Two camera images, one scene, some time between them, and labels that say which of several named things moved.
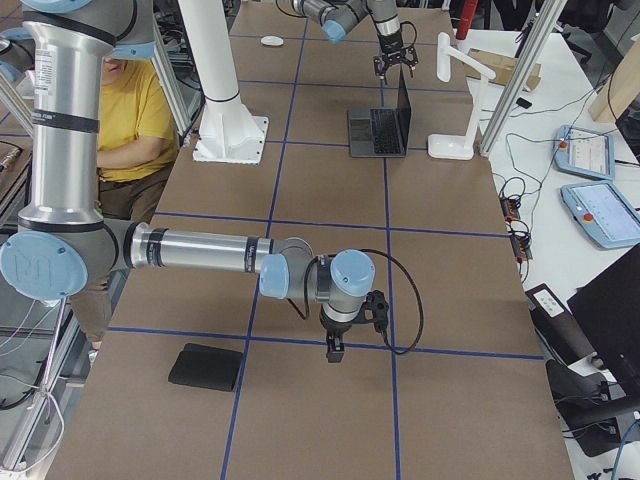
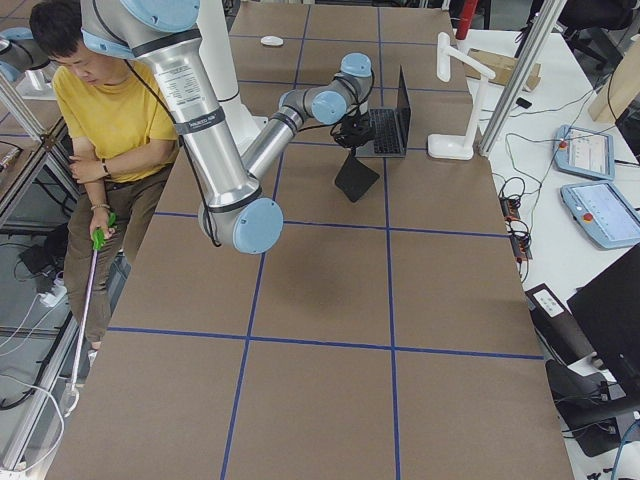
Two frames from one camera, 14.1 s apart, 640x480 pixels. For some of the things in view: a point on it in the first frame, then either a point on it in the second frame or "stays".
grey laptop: (381, 132) stays
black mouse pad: (205, 367) -> (355, 179)
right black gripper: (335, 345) -> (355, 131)
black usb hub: (510, 208) stays
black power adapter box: (559, 329) stays
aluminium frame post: (547, 17) stays
